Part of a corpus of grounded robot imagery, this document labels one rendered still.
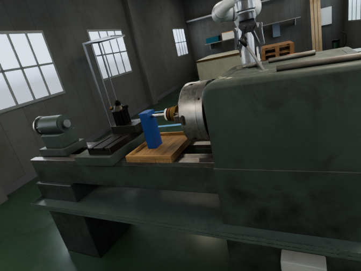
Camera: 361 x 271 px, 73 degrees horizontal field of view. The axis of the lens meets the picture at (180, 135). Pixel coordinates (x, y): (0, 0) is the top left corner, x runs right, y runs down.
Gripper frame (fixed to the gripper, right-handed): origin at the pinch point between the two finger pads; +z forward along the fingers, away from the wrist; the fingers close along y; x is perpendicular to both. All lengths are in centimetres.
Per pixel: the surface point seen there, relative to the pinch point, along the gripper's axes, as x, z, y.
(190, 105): 26.0, 14.8, 24.8
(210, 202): 18, 76, 28
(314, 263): 39, 86, -24
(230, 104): 34.0, 13.8, 3.7
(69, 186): 32, 63, 128
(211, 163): 29, 44, 19
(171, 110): 15.0, 19.2, 42.3
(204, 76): -754, 105, 312
